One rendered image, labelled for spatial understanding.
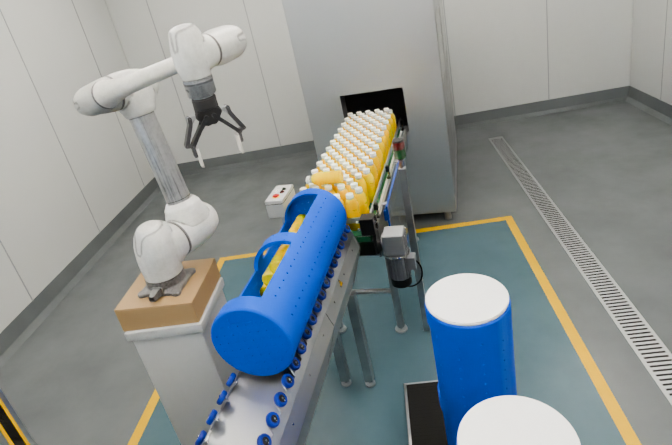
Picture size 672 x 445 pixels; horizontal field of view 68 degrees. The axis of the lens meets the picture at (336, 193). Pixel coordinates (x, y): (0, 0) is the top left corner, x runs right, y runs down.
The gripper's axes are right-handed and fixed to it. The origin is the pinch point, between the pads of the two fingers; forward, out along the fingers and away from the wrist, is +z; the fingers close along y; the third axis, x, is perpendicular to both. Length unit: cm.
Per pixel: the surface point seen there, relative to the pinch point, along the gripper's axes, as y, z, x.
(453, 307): -49, 59, 49
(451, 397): -41, 94, 53
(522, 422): -32, 57, 94
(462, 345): -45, 68, 57
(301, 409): 8, 77, 39
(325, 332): -16, 77, 12
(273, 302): 3, 43, 26
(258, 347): 12, 56, 27
